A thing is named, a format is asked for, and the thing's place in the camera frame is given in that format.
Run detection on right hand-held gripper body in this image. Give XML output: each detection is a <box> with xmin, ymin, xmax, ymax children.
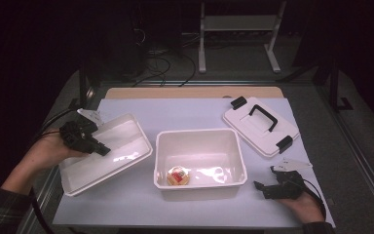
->
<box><xmin>270</xmin><ymin>158</ymin><xmax>314</xmax><ymax>200</ymax></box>

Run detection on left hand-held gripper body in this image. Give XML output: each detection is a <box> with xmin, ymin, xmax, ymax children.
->
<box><xmin>58</xmin><ymin>108</ymin><xmax>105</xmax><ymax>154</ymax></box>

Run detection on white divided plastic tray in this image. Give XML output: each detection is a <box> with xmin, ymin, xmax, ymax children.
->
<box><xmin>58</xmin><ymin>112</ymin><xmax>154</xmax><ymax>197</ymax></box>

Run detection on white plastic storage box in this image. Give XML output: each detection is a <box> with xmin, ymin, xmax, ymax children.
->
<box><xmin>153</xmin><ymin>128</ymin><xmax>248</xmax><ymax>202</ymax></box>

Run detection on round pastry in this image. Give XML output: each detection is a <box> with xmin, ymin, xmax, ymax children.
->
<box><xmin>166</xmin><ymin>165</ymin><xmax>191</xmax><ymax>187</ymax></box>

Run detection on person's right hand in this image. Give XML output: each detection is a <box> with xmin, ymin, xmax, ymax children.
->
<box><xmin>277</xmin><ymin>192</ymin><xmax>325</xmax><ymax>224</ymax></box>

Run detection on person's left hand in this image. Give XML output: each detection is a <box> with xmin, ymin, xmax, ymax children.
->
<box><xmin>26</xmin><ymin>130</ymin><xmax>90</xmax><ymax>173</ymax></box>

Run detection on person's dark right sleeve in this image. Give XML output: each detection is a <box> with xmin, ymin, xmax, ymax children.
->
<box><xmin>301</xmin><ymin>221</ymin><xmax>337</xmax><ymax>234</ymax></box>

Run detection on white table mat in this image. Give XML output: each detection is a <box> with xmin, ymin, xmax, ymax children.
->
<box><xmin>52</xmin><ymin>97</ymin><xmax>336</xmax><ymax>229</ymax></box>

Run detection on person's plaid left sleeve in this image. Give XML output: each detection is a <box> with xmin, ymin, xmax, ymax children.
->
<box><xmin>0</xmin><ymin>186</ymin><xmax>34</xmax><ymax>234</ymax></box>

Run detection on white metal stand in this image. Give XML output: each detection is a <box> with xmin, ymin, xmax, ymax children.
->
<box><xmin>198</xmin><ymin>0</ymin><xmax>288</xmax><ymax>74</ymax></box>

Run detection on right hand-held gripper black cable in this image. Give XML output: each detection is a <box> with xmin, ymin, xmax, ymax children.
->
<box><xmin>303</xmin><ymin>178</ymin><xmax>327</xmax><ymax>219</ymax></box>

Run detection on hand-held gripper black cable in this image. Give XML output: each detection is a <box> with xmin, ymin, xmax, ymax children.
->
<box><xmin>303</xmin><ymin>178</ymin><xmax>327</xmax><ymax>219</ymax></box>
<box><xmin>28</xmin><ymin>108</ymin><xmax>79</xmax><ymax>234</ymax></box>

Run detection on black frame post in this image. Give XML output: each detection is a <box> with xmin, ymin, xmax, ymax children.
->
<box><xmin>67</xmin><ymin>61</ymin><xmax>90</xmax><ymax>113</ymax></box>
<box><xmin>328</xmin><ymin>61</ymin><xmax>355</xmax><ymax>113</ymax></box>

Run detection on white lid with black handle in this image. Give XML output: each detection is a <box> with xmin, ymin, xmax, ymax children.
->
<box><xmin>222</xmin><ymin>96</ymin><xmax>301</xmax><ymax>160</ymax></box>

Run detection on left hand-held gripper black cable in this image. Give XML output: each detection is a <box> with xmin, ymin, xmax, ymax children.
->
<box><xmin>28</xmin><ymin>108</ymin><xmax>79</xmax><ymax>234</ymax></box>

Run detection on black floor cables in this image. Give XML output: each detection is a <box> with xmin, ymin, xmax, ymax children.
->
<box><xmin>131</xmin><ymin>25</ymin><xmax>198</xmax><ymax>88</ymax></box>

